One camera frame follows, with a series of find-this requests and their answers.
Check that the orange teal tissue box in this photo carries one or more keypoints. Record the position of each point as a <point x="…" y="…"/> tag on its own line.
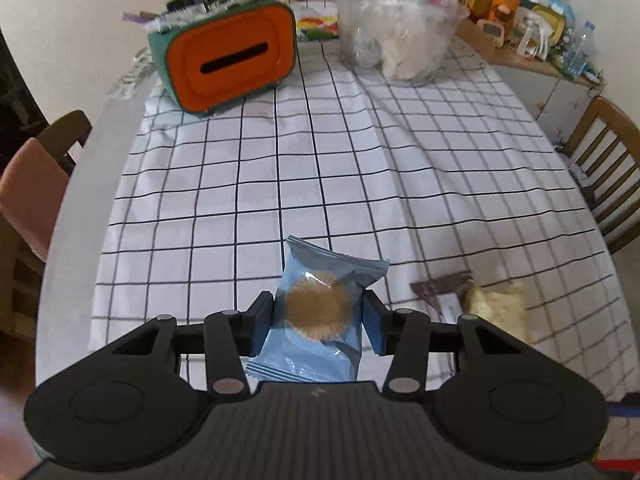
<point x="208" y="55"/>

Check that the clear plastic snack bag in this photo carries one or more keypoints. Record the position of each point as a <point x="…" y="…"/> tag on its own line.
<point x="404" y="39"/>

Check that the pink cloth on chair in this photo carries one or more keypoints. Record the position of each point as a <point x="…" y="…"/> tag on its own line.
<point x="32" y="190"/>

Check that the wooden chair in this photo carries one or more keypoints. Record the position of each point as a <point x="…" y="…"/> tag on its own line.
<point x="602" y="154"/>
<point x="21" y="269"/>

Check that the cream crumpled snack wrapper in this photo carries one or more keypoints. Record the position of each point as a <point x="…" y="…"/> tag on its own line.
<point x="506" y="310"/>

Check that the clear water bottle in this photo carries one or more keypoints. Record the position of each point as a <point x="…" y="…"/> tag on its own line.
<point x="581" y="49"/>

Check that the white black grid tablecloth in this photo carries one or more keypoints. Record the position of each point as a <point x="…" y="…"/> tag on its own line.
<point x="435" y="178"/>

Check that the dark brown snack wrapper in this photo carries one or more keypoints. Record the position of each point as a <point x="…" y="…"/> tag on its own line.
<point x="444" y="295"/>

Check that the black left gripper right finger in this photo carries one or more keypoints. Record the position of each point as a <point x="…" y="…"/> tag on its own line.
<point x="409" y="336"/>

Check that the left wooden chair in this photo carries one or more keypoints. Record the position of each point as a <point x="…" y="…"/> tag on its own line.
<point x="21" y="269"/>

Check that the right wooden chair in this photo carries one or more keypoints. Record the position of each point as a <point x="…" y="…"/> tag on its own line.
<point x="602" y="154"/>

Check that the colourful snack packet behind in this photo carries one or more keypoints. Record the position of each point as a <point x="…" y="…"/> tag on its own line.
<point x="315" y="20"/>

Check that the white kitchen timer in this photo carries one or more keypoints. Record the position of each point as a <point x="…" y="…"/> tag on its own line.
<point x="494" y="30"/>

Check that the white side cabinet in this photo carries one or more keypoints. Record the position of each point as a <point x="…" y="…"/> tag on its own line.
<point x="556" y="103"/>

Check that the orange jar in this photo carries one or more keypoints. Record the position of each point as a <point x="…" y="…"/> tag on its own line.
<point x="503" y="11"/>

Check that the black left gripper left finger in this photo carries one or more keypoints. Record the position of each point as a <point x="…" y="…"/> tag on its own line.
<point x="223" y="338"/>

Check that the blue cookie snack packet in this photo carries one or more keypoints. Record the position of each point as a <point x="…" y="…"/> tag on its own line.
<point x="315" y="334"/>

